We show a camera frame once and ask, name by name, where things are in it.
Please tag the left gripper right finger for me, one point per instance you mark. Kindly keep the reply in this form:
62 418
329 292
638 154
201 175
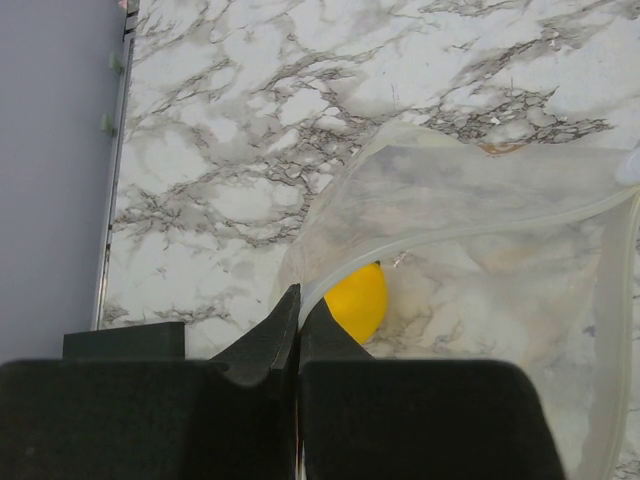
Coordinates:
367 418

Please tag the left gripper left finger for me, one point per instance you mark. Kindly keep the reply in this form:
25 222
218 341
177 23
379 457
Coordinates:
229 417

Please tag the yellow lemon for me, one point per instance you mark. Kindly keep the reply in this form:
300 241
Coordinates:
359 302

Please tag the clear zip top bag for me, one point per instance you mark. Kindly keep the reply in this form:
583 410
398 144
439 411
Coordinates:
523 253

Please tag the black square mat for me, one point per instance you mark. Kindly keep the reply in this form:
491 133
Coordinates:
160 341

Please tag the metal table edge strip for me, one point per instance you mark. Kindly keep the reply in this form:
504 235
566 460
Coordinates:
113 124

